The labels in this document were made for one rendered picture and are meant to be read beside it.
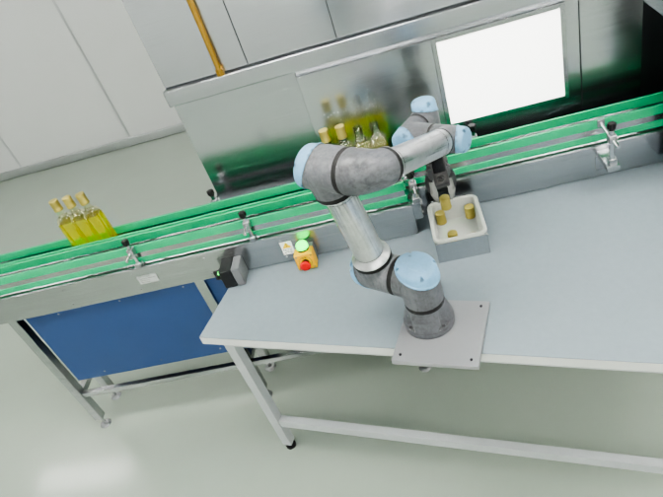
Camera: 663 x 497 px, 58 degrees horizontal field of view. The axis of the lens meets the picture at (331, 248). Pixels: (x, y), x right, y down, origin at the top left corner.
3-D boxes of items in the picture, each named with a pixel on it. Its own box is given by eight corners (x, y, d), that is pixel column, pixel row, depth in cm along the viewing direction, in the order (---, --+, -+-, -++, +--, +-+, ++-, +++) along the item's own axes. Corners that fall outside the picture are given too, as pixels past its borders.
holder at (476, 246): (476, 204, 216) (473, 187, 211) (490, 252, 195) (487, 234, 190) (429, 215, 219) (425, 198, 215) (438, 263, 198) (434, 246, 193)
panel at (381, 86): (567, 95, 211) (561, -1, 191) (569, 99, 209) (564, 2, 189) (325, 156, 229) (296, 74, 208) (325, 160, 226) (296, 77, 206)
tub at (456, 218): (478, 212, 212) (476, 192, 207) (491, 251, 194) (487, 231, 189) (430, 223, 215) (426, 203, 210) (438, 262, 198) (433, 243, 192)
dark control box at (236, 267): (249, 270, 225) (241, 254, 220) (247, 285, 219) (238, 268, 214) (229, 275, 227) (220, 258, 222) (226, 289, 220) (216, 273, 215)
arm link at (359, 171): (373, 158, 129) (475, 115, 164) (332, 153, 135) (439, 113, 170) (375, 208, 133) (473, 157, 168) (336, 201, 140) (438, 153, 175)
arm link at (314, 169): (398, 305, 173) (328, 171, 135) (356, 292, 182) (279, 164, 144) (415, 272, 178) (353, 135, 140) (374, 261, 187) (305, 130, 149)
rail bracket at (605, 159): (608, 164, 207) (608, 106, 193) (626, 189, 194) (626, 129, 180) (593, 167, 208) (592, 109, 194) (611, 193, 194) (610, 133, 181)
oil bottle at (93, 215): (124, 244, 242) (88, 187, 225) (120, 252, 237) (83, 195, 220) (111, 247, 243) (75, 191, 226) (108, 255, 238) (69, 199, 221)
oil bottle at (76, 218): (111, 247, 243) (74, 191, 226) (108, 255, 238) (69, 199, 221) (100, 249, 244) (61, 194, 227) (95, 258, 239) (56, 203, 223)
